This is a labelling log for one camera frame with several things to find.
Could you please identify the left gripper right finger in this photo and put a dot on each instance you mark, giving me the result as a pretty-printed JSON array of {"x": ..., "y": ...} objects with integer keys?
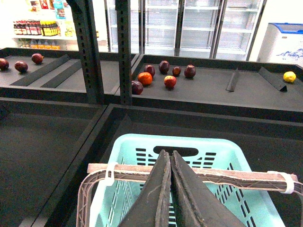
[{"x": 194, "y": 204}]

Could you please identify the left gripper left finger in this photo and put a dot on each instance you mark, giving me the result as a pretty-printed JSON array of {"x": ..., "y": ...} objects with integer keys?
[{"x": 151, "y": 209}]

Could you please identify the light blue plastic basket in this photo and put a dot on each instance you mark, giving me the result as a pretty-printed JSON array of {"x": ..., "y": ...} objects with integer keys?
[{"x": 111, "y": 203}]

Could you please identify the red yellow apple on shelf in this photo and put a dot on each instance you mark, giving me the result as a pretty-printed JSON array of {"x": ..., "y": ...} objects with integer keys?
[{"x": 170, "y": 82}]

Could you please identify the white zip tie left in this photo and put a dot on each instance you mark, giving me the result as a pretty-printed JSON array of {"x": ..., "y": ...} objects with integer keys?
[{"x": 109, "y": 177}]

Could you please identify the white zip tie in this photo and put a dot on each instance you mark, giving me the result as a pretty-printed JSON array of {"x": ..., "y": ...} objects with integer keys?
[
  {"x": 289, "y": 179},
  {"x": 109, "y": 177}
]

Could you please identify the white zip tie right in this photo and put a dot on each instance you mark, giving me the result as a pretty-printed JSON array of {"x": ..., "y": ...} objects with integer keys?
[{"x": 289, "y": 179}]

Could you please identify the lower right black tray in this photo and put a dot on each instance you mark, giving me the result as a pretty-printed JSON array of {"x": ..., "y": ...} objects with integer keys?
[{"x": 266, "y": 144}]

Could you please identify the black tray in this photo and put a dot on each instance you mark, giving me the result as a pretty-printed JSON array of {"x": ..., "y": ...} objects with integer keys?
[
  {"x": 71, "y": 90},
  {"x": 266, "y": 144},
  {"x": 39, "y": 141},
  {"x": 253, "y": 97}
]

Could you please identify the dark red fruit front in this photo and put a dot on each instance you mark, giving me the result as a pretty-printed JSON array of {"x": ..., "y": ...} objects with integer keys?
[{"x": 137, "y": 87}]

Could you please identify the black divider middle right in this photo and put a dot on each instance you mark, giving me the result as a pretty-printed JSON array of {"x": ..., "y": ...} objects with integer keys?
[{"x": 233, "y": 81}]

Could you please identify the upper right black tray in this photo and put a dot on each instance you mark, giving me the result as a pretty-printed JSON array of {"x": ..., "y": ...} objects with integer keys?
[{"x": 253, "y": 97}]

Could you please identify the lower left black tray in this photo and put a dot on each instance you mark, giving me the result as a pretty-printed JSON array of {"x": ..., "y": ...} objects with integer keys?
[{"x": 39, "y": 141}]

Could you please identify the dark red fruit right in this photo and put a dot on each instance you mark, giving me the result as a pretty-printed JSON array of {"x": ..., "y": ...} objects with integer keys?
[{"x": 190, "y": 71}]

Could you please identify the small red fruit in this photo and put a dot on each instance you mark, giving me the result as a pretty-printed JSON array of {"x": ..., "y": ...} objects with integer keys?
[{"x": 176, "y": 71}]

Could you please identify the dark red fruit behind orange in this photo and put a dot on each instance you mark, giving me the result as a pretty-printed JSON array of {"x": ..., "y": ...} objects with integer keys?
[{"x": 150, "y": 69}]

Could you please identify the dark red fruit back middle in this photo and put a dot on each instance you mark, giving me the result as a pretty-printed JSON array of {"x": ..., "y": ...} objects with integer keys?
[{"x": 164, "y": 67}]

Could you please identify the black triangular divider right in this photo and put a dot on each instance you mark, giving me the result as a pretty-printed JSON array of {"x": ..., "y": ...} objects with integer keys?
[{"x": 273, "y": 80}]

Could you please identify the yellow lemon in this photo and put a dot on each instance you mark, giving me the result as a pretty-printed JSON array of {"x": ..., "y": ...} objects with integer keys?
[{"x": 289, "y": 76}]

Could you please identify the upper left black tray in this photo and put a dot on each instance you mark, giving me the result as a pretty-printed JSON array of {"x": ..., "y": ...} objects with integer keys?
[{"x": 71, "y": 90}]

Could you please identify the black divider left long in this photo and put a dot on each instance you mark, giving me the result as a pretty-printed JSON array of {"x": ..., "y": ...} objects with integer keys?
[{"x": 41, "y": 71}]

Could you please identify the glass door refrigerator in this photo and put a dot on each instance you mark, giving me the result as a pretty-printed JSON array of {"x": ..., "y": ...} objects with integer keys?
[{"x": 215, "y": 29}]

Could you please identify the white blue chest freezer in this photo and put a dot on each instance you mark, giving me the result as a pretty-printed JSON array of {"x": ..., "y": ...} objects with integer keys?
[{"x": 282, "y": 43}]

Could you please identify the dark red fruit far left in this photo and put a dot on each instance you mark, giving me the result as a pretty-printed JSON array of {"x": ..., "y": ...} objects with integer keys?
[{"x": 4, "y": 64}]

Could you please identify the yellow label bottles row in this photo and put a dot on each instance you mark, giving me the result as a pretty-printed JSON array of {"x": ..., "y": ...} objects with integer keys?
[{"x": 49, "y": 28}]

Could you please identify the dark sauce bottles row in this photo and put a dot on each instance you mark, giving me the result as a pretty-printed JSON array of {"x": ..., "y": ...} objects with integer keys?
[{"x": 27, "y": 27}]

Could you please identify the black perforated post middle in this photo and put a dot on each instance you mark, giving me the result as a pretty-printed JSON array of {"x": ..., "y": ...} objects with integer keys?
[{"x": 124, "y": 50}]

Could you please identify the black perforated post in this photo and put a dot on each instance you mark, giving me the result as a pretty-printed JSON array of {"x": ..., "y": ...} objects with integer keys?
[
  {"x": 84, "y": 22},
  {"x": 124, "y": 50}
]

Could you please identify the black perforated post left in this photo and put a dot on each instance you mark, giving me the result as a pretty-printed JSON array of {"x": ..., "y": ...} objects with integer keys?
[{"x": 84, "y": 22}]

